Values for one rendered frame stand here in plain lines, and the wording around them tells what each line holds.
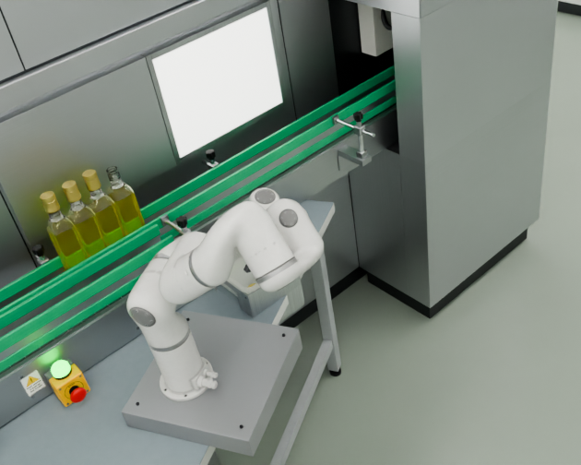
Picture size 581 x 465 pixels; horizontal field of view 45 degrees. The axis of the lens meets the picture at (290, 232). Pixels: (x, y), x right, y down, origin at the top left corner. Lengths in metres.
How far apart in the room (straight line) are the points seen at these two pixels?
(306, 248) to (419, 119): 0.98
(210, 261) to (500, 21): 1.45
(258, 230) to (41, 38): 0.82
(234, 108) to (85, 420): 0.99
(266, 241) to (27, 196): 0.81
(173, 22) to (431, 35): 0.74
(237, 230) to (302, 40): 1.14
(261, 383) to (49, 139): 0.80
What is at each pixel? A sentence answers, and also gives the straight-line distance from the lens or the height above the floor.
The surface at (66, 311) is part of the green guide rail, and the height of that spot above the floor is 0.94.
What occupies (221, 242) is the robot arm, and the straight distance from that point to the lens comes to 1.28.
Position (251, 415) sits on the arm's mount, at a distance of 1.59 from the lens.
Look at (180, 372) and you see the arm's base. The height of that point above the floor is 0.89.
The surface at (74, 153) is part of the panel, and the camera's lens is 1.93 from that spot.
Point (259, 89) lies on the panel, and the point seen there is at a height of 1.07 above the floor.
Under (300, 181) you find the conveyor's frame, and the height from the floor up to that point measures 0.83.
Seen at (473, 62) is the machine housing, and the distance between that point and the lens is 2.38.
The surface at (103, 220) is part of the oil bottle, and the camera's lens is 1.86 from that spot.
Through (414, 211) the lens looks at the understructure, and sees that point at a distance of 2.50.
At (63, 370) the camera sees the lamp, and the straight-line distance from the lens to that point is 1.78.
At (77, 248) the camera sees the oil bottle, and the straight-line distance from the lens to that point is 1.86.
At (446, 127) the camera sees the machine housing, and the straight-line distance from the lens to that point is 2.37.
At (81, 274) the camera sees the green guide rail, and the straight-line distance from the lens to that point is 1.86.
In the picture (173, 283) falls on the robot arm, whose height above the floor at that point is 1.17.
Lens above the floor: 2.04
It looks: 38 degrees down
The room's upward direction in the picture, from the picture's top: 11 degrees counter-clockwise
